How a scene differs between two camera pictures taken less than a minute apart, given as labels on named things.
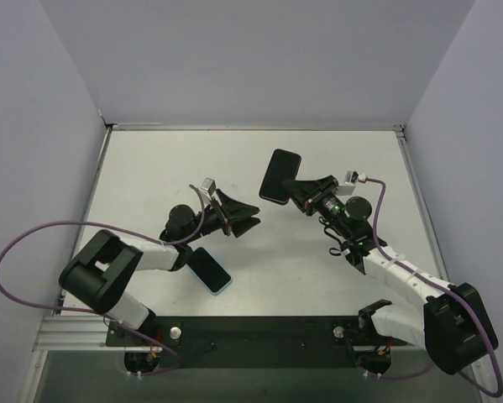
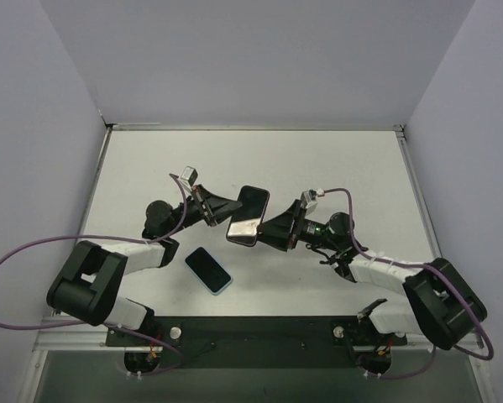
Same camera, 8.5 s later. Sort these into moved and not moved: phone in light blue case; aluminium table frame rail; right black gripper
Moved: right black gripper
Not moved: aluminium table frame rail; phone in light blue case
